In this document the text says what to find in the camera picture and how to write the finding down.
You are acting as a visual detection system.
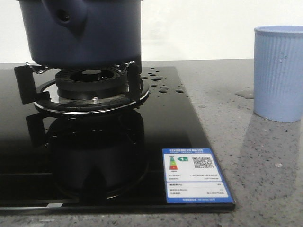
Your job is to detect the dark blue cooking pot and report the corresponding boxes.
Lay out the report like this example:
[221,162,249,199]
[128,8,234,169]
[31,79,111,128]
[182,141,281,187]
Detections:
[19,0,141,69]

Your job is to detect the black glass gas stove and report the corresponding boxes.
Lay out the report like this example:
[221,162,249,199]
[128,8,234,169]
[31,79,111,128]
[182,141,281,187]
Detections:
[0,66,235,215]

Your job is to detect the black metal pot support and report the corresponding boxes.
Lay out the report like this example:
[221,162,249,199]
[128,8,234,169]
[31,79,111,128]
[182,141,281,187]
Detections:
[14,61,149,115]

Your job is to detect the light blue ribbed cup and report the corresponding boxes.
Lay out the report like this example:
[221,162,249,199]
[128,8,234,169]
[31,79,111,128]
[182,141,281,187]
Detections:
[254,26,303,122]

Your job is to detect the black gas burner head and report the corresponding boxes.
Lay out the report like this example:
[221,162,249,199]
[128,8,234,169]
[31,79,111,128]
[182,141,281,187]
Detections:
[55,67,127,100]

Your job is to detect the blue energy label sticker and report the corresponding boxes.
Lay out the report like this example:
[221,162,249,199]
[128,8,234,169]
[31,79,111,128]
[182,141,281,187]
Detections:
[162,148,234,204]

